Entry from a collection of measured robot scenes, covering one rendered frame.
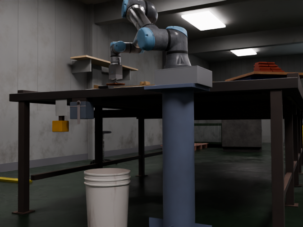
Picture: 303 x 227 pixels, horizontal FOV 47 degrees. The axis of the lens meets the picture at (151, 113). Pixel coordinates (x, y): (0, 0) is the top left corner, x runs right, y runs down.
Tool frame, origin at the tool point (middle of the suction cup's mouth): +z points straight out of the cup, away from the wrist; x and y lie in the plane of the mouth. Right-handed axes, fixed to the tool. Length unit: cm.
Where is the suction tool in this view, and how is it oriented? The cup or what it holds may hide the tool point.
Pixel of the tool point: (115, 85)
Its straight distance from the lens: 260.4
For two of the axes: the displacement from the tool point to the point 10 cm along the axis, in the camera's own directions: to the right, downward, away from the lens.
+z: 0.1, 10.0, -0.3
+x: -7.2, -0.2, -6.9
